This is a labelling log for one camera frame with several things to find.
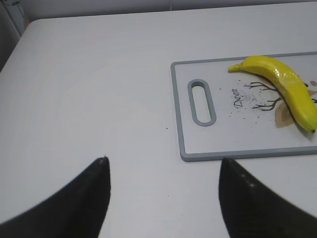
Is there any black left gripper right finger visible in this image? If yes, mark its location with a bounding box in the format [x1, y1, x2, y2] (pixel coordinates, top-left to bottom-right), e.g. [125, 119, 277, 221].
[218, 158, 317, 238]

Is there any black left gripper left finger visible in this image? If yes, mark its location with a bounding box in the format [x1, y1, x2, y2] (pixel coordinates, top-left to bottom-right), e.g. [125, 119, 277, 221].
[0, 157, 110, 238]

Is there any grey-rimmed deer cutting board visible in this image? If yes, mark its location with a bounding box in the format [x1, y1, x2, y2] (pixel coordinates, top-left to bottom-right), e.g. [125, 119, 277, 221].
[170, 57, 317, 162]

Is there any yellow plastic banana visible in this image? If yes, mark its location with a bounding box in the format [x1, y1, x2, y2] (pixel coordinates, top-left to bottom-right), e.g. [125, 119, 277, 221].
[228, 56, 317, 133]

